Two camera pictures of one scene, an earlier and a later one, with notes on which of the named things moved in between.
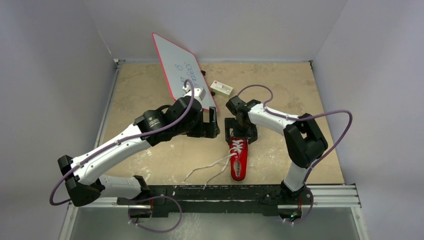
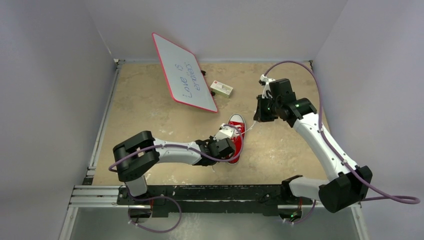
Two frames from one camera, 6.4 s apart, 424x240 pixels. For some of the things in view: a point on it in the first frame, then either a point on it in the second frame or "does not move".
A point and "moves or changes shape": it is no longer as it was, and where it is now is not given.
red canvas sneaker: (239, 155) moves or changes shape
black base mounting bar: (170, 200) does not move
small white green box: (221, 89) does not move
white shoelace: (234, 152) moves or changes shape
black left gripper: (207, 130) -> (211, 140)
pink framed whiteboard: (180, 64) does not move
